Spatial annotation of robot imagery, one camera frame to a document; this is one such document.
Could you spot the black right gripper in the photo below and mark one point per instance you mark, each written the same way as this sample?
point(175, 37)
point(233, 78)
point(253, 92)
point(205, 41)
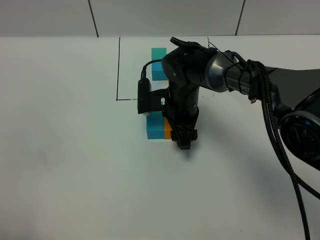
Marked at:
point(180, 105)

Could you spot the orange cube block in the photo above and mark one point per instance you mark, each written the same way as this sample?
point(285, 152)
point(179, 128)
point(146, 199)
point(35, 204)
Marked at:
point(167, 129)

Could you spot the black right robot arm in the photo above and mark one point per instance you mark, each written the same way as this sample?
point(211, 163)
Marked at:
point(291, 98)

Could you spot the template blue cube block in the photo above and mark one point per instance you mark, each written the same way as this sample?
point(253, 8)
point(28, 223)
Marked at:
point(157, 72)

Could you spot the template green cube block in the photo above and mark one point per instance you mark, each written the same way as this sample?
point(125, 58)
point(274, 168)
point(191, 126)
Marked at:
point(158, 53)

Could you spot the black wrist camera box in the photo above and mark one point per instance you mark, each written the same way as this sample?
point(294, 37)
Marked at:
point(144, 96)

